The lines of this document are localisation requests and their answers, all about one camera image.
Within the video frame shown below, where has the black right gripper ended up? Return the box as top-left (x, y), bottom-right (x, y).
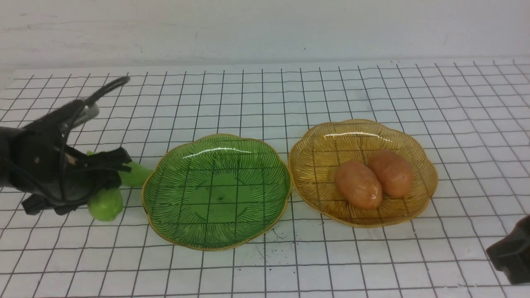
top-left (485, 215), bottom-right (530, 285)

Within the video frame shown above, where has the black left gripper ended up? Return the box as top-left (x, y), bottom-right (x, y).
top-left (1, 127), bottom-right (131, 215)

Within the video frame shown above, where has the green cucumber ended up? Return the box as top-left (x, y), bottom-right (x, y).
top-left (87, 188), bottom-right (123, 222)
top-left (87, 151), bottom-right (154, 189)

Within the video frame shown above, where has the orange potato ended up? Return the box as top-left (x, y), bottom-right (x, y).
top-left (334, 160), bottom-right (383, 209)
top-left (367, 149), bottom-right (414, 199)

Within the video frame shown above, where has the green glass plate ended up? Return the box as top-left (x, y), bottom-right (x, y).
top-left (141, 134), bottom-right (292, 251)

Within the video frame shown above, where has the amber glass plate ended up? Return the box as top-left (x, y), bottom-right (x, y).
top-left (288, 119), bottom-right (438, 228)

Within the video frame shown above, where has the black left camera cable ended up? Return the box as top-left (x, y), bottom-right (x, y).
top-left (58, 76), bottom-right (131, 203)

